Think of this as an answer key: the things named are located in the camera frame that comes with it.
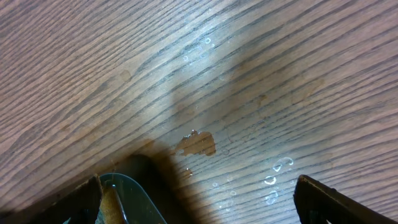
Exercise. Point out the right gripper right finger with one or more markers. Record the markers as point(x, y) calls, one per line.
point(315, 202)

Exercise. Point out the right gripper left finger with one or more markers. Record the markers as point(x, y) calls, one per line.
point(80, 206)

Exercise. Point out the black rectangular wash tray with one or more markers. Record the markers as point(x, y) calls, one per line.
point(137, 205)

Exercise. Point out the green yellow scrubbing sponge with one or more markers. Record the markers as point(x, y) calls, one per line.
point(110, 209)

